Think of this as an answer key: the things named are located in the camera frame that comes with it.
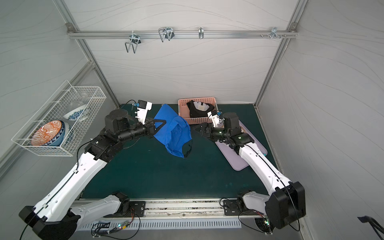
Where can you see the blue baseball cap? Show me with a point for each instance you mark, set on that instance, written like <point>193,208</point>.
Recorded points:
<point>175,134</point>

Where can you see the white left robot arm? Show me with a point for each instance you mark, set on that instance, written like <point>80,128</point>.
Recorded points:
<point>53,218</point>

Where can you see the metal double hook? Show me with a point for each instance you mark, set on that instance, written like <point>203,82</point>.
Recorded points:
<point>132,43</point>

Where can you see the blue patterned bowl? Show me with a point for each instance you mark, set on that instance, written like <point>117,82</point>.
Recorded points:
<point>79,114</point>

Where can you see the small metal hook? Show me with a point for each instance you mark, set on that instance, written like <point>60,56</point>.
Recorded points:
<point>201,33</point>

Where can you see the metal wire hook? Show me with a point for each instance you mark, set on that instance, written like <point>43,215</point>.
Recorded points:
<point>166,33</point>

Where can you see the aluminium hanging rail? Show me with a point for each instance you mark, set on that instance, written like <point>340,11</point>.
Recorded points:
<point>179,35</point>

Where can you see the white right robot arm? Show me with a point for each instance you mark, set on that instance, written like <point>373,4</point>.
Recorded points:
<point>285,202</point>

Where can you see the orange patterned bowl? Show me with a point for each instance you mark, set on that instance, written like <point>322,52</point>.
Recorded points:
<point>47,133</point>

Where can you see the black baseball cap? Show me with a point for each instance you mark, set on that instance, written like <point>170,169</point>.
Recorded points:
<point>199,109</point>

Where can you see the pink perforated plastic basket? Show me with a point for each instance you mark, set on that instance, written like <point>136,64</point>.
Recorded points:
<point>184,110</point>

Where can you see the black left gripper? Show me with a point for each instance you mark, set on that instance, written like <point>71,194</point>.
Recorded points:
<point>151,127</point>

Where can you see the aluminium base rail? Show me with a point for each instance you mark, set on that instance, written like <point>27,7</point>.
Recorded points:
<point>173,209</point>

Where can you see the white wire wall basket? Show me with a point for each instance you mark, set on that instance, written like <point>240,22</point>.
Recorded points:
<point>65,99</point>

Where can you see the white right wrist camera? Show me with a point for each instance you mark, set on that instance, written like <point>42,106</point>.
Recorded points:
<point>217,120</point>

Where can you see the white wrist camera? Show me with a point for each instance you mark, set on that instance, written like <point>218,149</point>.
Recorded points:
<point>142,109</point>
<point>217,120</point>

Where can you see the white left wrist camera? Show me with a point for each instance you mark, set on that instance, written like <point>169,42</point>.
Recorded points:
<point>142,109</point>

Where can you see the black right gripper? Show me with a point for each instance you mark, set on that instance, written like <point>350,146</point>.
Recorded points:
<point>208,130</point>

